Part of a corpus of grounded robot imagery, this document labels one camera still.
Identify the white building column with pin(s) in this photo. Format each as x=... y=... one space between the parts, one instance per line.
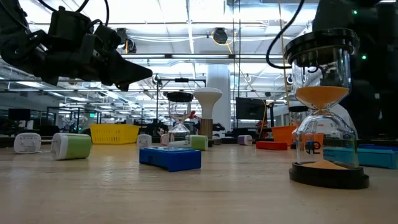
x=224 y=77

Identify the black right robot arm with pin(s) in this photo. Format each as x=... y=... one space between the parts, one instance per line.
x=379 y=93

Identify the orange plastic basket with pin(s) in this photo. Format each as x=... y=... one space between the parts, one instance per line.
x=281 y=135

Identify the white bulb table lamp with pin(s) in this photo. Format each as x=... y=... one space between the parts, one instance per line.
x=207 y=96

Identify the red plastic box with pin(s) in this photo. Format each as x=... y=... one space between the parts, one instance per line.
x=272 y=145

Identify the blue box with white print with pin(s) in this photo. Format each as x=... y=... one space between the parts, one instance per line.
x=379 y=146

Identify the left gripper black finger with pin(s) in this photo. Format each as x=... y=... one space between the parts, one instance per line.
x=121 y=68
x=119 y=86

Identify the hourglass with orange sand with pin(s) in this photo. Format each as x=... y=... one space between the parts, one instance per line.
x=321 y=96

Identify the green white USB wall charger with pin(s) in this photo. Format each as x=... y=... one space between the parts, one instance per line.
x=77 y=146
x=200 y=142

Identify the small black monitor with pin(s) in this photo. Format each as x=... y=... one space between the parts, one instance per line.
x=18 y=114

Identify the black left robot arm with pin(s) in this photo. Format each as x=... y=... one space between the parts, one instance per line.
x=15 y=40

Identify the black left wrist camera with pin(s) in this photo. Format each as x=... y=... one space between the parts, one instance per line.
x=70 y=23

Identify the blue plastic box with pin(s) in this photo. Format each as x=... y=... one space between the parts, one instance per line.
x=171 y=160

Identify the large black monitor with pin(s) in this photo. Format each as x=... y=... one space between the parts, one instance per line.
x=250 y=108

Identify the teal plastic box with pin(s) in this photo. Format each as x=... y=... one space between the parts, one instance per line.
x=373 y=158

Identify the blue based hourglass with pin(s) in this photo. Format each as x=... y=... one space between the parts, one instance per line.
x=295 y=109

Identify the yellow plastic basket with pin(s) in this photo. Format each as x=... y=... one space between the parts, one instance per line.
x=113 y=133

